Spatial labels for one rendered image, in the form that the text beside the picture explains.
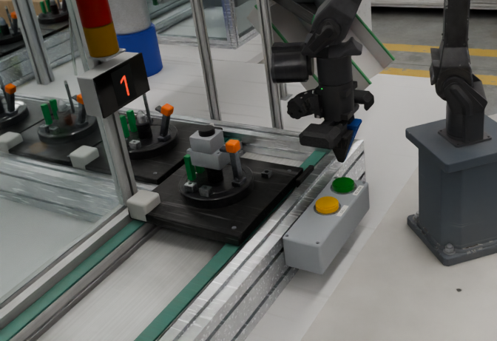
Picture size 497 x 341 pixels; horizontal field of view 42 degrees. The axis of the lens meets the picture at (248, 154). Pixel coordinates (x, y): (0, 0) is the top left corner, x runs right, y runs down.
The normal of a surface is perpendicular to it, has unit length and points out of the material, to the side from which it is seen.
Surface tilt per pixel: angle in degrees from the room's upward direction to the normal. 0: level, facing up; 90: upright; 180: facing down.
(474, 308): 0
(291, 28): 45
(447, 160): 0
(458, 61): 60
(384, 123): 0
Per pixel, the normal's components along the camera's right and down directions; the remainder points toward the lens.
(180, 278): -0.13, -0.87
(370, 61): 0.43, -0.47
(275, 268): 0.85, 0.15
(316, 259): -0.51, 0.46
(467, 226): 0.25, 0.43
